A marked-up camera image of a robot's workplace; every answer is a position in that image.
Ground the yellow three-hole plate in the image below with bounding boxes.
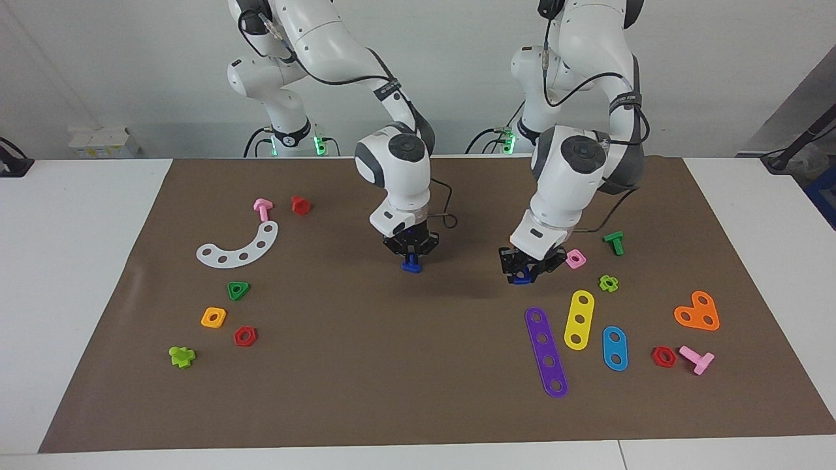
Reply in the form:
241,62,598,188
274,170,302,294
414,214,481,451
564,290,596,351

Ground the purple four-hole plate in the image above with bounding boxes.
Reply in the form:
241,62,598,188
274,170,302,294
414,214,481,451
524,307,569,399

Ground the blue two-hole plate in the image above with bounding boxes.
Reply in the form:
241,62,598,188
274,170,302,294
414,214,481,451
602,326,629,372

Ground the brown table mat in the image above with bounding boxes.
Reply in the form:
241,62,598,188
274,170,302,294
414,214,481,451
38,155,836,454

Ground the orange heart-shaped hole plate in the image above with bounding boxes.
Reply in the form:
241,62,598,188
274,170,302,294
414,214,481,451
673,290,720,332

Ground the white curved hole plate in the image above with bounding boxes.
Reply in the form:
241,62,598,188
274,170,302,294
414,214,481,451
196,221,280,269

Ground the black pole stand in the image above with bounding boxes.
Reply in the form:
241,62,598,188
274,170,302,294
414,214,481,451
761,104,836,174

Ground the blue crate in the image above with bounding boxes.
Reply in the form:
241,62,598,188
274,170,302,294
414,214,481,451
803,166,836,230

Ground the grey leaning board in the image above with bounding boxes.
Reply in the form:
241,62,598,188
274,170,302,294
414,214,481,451
738,46,836,157

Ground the white box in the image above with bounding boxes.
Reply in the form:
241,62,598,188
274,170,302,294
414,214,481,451
69,126,141,159

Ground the black table clamp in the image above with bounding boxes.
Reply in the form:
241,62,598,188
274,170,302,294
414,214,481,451
0,136,35,178

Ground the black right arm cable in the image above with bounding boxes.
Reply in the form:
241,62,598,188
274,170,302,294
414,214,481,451
237,7,458,229

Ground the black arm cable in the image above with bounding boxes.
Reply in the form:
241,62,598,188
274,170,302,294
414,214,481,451
541,46,651,234
237,7,458,229

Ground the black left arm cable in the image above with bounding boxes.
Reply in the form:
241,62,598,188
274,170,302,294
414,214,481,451
541,46,651,234

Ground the black base cable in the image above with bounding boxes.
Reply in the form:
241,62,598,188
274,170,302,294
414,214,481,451
243,126,272,159
465,127,504,155

